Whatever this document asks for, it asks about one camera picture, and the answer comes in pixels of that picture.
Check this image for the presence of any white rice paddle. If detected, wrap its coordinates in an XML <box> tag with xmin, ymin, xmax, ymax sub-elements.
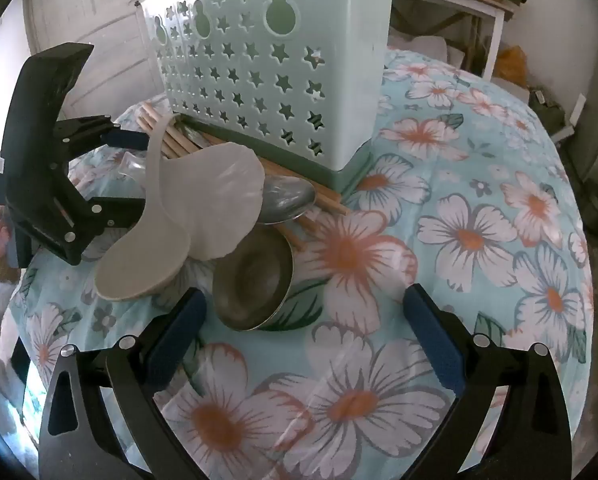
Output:
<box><xmin>95</xmin><ymin>115</ymin><xmax>188</xmax><ymax>302</ymax></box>

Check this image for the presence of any mint green utensil basket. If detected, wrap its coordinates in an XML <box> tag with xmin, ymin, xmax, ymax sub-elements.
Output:
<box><xmin>138</xmin><ymin>0</ymin><xmax>394</xmax><ymax>188</ymax></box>

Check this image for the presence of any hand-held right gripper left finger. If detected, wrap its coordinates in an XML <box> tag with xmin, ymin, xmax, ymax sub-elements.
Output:
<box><xmin>39</xmin><ymin>287</ymin><xmax>207</xmax><ymax>480</ymax></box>

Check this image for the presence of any white ladle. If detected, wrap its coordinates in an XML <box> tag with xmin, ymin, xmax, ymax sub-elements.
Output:
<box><xmin>166</xmin><ymin>141</ymin><xmax>266</xmax><ymax>262</ymax></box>

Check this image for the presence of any steel spoon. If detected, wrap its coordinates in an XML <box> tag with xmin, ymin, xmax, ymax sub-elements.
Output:
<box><xmin>256</xmin><ymin>176</ymin><xmax>316</xmax><ymax>225</ymax></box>

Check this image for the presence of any white bag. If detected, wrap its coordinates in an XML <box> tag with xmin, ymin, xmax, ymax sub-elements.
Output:
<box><xmin>394</xmin><ymin>35</ymin><xmax>450</xmax><ymax>64</ymax></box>

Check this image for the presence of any green sack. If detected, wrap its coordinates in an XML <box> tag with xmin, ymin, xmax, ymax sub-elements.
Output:
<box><xmin>529</xmin><ymin>85</ymin><xmax>566</xmax><ymax>137</ymax></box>

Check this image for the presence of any floral blue blanket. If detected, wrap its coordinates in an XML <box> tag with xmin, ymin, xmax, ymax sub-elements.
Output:
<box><xmin>9</xmin><ymin>47</ymin><xmax>594</xmax><ymax>480</ymax></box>

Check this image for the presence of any white table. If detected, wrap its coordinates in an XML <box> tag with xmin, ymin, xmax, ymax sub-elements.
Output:
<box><xmin>391</xmin><ymin>0</ymin><xmax>514</xmax><ymax>81</ymax></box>

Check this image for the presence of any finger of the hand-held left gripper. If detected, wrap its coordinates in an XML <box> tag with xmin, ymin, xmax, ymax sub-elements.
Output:
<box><xmin>54</xmin><ymin>198</ymin><xmax>146</xmax><ymax>266</ymax></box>
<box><xmin>53</xmin><ymin>116</ymin><xmax>150</xmax><ymax>161</ymax></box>

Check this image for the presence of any white door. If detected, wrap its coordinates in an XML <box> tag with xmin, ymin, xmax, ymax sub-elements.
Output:
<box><xmin>23</xmin><ymin>0</ymin><xmax>164</xmax><ymax>126</ymax></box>

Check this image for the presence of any bundle of wooden chopsticks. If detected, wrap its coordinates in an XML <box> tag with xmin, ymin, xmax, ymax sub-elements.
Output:
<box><xmin>138</xmin><ymin>101</ymin><xmax>352</xmax><ymax>251</ymax></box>

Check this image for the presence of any orange plastic bag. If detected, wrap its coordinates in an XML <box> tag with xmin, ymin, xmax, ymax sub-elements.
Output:
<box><xmin>494</xmin><ymin>45</ymin><xmax>528</xmax><ymax>82</ymax></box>

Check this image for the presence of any white board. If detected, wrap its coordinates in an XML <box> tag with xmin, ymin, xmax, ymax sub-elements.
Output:
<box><xmin>569</xmin><ymin>92</ymin><xmax>588</xmax><ymax>127</ymax></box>

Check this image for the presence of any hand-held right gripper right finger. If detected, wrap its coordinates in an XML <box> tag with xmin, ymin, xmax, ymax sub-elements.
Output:
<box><xmin>403</xmin><ymin>283</ymin><xmax>572</xmax><ymax>480</ymax></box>

